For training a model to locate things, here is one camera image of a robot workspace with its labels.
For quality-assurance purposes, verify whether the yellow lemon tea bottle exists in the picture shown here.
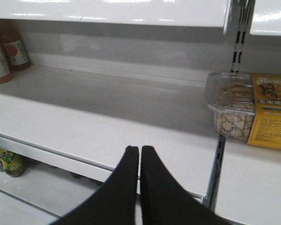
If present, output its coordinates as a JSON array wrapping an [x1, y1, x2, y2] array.
[[0, 148, 26, 178]]

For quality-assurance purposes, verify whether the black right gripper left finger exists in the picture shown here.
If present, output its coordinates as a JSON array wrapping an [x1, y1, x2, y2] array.
[[52, 146, 139, 225]]

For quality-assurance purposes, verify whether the clear cookie box yellow label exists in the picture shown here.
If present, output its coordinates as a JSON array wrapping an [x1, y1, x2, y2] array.
[[205, 72, 281, 150]]

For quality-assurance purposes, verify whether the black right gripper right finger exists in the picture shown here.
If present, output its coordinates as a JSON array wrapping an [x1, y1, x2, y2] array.
[[140, 145, 228, 225]]

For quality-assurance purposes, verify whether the white metal shelf unit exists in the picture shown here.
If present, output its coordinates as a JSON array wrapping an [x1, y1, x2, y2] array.
[[0, 0, 281, 225]]

